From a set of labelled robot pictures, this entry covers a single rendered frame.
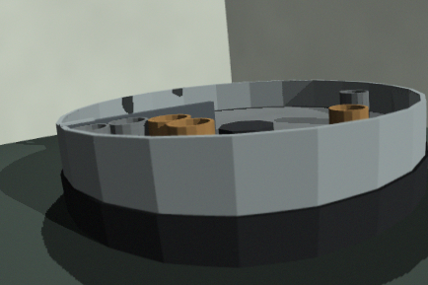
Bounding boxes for grey metal bushing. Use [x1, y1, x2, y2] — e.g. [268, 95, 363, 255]
[72, 123, 110, 134]
[339, 90, 369, 107]
[108, 117, 150, 136]

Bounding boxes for bronze bushing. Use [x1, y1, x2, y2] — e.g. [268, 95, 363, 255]
[328, 105, 369, 124]
[148, 114, 191, 136]
[167, 118, 215, 136]

